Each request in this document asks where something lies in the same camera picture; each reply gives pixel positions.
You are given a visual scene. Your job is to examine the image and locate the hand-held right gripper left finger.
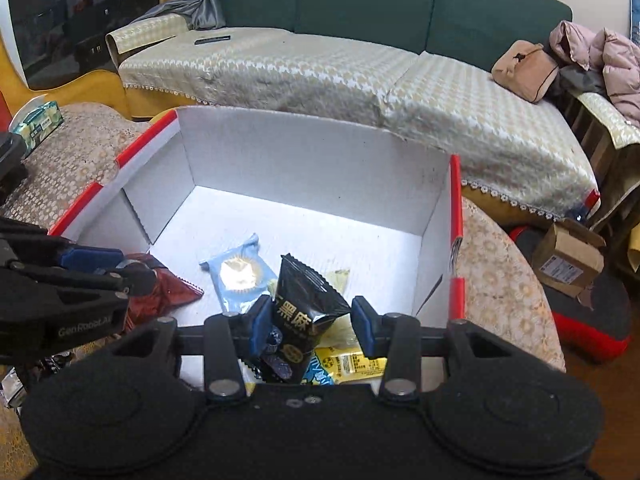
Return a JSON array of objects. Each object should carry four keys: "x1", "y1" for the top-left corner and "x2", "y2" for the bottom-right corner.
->
[{"x1": 107, "y1": 295, "x2": 274, "y2": 403}]

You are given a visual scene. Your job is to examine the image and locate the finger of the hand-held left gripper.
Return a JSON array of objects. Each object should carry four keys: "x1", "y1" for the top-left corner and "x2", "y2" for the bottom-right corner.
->
[
  {"x1": 0, "y1": 259, "x2": 159, "y2": 303},
  {"x1": 0, "y1": 216, "x2": 126, "y2": 275}
]

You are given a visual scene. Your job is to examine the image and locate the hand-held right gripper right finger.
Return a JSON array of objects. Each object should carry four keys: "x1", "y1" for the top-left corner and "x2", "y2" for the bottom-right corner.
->
[{"x1": 350, "y1": 295, "x2": 524, "y2": 404}]

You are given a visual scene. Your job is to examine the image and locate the maroon snack packet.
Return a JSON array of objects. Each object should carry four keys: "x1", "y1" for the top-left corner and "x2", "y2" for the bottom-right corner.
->
[{"x1": 122, "y1": 254, "x2": 204, "y2": 333}]

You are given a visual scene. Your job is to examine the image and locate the yellow snack packet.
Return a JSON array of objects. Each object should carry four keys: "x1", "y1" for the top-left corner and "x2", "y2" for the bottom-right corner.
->
[{"x1": 314, "y1": 346, "x2": 390, "y2": 377}]

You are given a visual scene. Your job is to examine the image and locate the black snack packet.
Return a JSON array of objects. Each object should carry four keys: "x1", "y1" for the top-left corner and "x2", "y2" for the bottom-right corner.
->
[{"x1": 261, "y1": 253, "x2": 352, "y2": 386}]

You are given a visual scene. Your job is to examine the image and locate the dark blue snack packet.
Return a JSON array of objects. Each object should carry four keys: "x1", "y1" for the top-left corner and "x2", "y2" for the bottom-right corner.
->
[{"x1": 247, "y1": 325, "x2": 296, "y2": 386}]

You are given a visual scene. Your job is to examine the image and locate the pale green snack packet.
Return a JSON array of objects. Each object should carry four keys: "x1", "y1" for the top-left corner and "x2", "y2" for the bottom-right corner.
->
[{"x1": 320, "y1": 269, "x2": 362, "y2": 348}]

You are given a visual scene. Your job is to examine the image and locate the light blue snack packet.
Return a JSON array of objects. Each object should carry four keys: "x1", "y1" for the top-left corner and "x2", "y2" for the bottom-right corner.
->
[{"x1": 199, "y1": 233, "x2": 279, "y2": 317}]

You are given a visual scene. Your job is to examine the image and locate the red cardboard box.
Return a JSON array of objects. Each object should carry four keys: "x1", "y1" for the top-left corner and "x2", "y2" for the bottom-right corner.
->
[{"x1": 47, "y1": 106, "x2": 464, "y2": 392}]

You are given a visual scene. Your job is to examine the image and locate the black electric grill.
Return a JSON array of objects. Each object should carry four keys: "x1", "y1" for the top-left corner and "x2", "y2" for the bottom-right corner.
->
[{"x1": 0, "y1": 132, "x2": 29, "y2": 206}]

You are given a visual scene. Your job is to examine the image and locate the green tissue pack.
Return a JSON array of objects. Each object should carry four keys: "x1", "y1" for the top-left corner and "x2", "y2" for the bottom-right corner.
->
[{"x1": 10, "y1": 101, "x2": 66, "y2": 157}]

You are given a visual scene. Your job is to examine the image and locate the yellow plastic rocking toy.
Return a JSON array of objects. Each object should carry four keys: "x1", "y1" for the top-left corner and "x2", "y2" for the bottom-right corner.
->
[{"x1": 0, "y1": 50, "x2": 132, "y2": 117}]

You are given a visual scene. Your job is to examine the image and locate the small cardboard box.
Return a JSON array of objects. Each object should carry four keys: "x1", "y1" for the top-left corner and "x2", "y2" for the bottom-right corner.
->
[{"x1": 531, "y1": 217, "x2": 607, "y2": 299}]

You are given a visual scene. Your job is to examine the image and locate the red and black stool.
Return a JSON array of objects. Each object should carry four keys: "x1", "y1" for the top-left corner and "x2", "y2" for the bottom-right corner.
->
[{"x1": 507, "y1": 225, "x2": 632, "y2": 366}]

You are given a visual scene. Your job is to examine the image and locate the beige sofa armrest cover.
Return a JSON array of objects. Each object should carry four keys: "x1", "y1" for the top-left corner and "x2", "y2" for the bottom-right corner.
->
[{"x1": 105, "y1": 12, "x2": 194, "y2": 59}]

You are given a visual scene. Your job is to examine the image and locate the beige sofa seat cover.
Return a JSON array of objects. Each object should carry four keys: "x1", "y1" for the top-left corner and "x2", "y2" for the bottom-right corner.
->
[{"x1": 119, "y1": 26, "x2": 601, "y2": 222}]

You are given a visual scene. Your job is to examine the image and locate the dark glass window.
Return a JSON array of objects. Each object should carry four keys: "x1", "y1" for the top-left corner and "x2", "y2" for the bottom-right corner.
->
[{"x1": 5, "y1": 0, "x2": 162, "y2": 92}]

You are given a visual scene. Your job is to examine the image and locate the blue bottle with red cap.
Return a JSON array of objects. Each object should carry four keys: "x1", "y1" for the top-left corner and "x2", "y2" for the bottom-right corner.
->
[{"x1": 575, "y1": 187, "x2": 601, "y2": 224}]

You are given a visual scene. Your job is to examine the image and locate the wooden armchair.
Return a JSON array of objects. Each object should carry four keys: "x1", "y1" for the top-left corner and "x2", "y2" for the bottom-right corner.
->
[{"x1": 560, "y1": 85, "x2": 640, "y2": 261}]

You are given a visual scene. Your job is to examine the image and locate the tan bag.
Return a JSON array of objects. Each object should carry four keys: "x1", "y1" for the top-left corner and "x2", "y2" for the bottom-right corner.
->
[{"x1": 491, "y1": 40, "x2": 560, "y2": 105}]

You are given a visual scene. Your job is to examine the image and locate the beige armchair cover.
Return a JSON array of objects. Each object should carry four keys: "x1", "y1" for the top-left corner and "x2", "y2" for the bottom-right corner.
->
[{"x1": 575, "y1": 90, "x2": 640, "y2": 151}]

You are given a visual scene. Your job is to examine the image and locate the green sofa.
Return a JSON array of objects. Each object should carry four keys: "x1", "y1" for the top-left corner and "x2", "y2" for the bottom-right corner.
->
[{"x1": 107, "y1": 0, "x2": 601, "y2": 221}]

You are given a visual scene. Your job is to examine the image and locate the dark grey garment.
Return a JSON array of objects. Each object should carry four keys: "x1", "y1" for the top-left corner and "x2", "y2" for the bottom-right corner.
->
[{"x1": 550, "y1": 65, "x2": 607, "y2": 99}]

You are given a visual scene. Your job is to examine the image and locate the pink puffer jacket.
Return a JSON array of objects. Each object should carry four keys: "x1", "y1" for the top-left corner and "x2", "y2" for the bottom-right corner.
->
[{"x1": 549, "y1": 20, "x2": 640, "y2": 129}]

